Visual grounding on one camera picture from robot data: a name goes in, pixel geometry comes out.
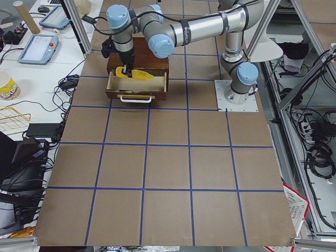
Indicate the gold wire rack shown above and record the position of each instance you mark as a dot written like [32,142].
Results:
[12,121]

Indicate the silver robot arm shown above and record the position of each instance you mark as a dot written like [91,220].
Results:
[231,20]

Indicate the teach pendant tablet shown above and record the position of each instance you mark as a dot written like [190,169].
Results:
[39,50]
[56,18]

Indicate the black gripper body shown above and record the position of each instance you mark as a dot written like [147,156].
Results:
[126,56]

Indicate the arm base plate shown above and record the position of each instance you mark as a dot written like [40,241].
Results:
[228,101]

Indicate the wooden drawer with white handle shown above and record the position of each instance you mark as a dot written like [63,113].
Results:
[130,90]

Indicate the aluminium frame post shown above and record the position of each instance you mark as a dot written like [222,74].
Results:
[73,16]

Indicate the black power adapter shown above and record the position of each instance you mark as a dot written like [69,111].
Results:
[69,82]

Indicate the near teach pendant tablet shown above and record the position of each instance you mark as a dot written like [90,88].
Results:
[39,50]

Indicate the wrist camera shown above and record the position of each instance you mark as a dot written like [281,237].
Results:
[107,47]

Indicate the black computer mouse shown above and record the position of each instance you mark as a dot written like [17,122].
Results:
[43,9]

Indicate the yellow corn cob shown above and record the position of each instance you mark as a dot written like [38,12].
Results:
[136,74]

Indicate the dark wooden drawer box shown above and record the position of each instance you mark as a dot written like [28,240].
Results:
[144,59]

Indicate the cardboard tube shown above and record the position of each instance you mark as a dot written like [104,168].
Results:
[26,16]

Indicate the far teach pendant tablet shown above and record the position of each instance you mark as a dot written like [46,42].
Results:
[56,18]

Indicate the popcorn paper cup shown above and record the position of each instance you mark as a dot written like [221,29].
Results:
[9,89]

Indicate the white plastic basket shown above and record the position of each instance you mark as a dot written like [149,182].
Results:
[298,207]

